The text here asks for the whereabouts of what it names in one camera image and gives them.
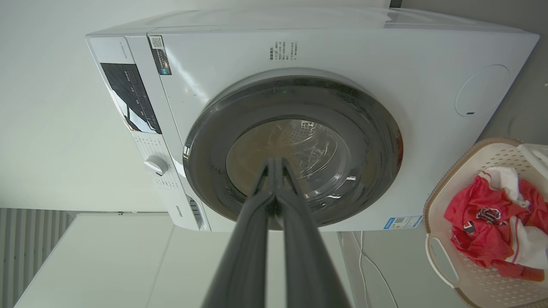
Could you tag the white cabinet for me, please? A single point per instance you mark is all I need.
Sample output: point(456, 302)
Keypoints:
point(111, 265)

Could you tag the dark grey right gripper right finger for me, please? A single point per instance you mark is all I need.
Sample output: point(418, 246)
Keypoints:
point(308, 256)

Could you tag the white perforated laundry basket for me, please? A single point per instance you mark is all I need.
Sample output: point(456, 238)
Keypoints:
point(466, 273)

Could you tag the grey ribbed radiator panel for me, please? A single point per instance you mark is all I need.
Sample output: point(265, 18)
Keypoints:
point(25, 239)

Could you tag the white garment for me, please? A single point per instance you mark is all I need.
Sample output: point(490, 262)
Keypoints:
point(507, 179)

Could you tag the red garment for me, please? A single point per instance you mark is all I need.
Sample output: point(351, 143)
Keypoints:
point(483, 231)

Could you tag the white front-load washing machine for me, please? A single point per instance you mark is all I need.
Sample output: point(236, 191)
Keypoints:
point(385, 85)

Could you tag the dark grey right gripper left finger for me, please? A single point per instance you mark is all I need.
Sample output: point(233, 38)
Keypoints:
point(244, 252)

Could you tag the round dark washing machine door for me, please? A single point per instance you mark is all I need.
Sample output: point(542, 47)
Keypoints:
point(368, 128)

